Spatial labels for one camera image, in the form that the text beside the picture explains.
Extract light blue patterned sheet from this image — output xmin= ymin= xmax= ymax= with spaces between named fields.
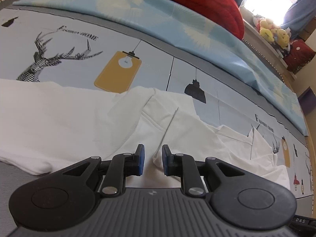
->
xmin=18 ymin=0 xmax=308 ymax=134

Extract yellow plush toys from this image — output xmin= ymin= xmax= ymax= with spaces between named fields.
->
xmin=252 ymin=15 xmax=291 ymax=52

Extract dark red cushion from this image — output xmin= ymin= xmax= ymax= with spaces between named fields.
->
xmin=283 ymin=39 xmax=315 ymax=74

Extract grey printed bed cover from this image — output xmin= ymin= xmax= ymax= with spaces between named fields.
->
xmin=1 ymin=0 xmax=314 ymax=217

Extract white long-sleeve shirt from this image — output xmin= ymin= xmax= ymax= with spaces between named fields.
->
xmin=1 ymin=79 xmax=290 ymax=188

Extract blue curtain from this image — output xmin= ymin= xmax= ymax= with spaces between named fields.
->
xmin=281 ymin=0 xmax=315 ymax=39

